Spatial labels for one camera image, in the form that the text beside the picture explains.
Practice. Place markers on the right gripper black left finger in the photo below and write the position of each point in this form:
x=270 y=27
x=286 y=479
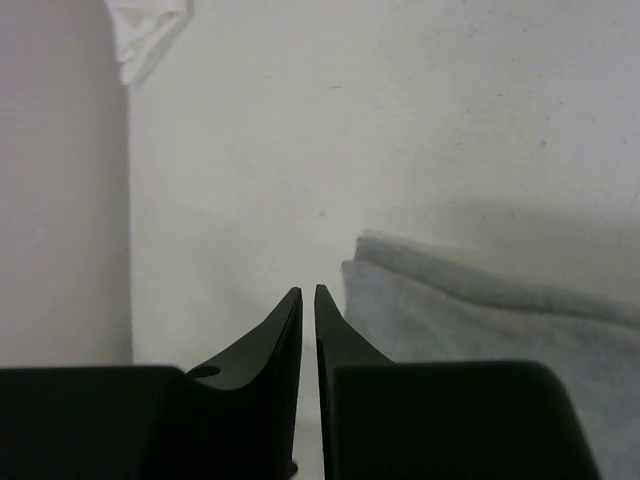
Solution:
x=243 y=410

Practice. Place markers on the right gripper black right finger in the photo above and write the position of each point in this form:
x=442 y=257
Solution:
x=338 y=345

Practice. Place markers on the grey tank top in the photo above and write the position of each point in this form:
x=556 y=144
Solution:
x=415 y=306

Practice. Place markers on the white folded tank top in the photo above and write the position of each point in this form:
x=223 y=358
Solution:
x=143 y=32

